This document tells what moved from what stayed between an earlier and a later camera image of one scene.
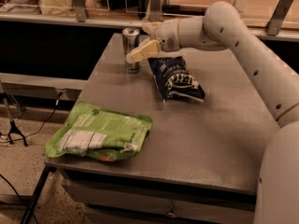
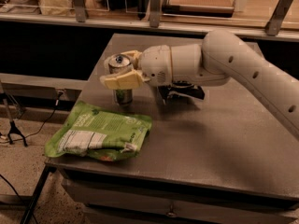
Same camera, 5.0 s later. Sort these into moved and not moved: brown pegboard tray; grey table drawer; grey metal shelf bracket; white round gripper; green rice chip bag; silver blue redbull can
Moved: white round gripper; silver blue redbull can
Not moved: grey metal shelf bracket; green rice chip bag; grey table drawer; brown pegboard tray
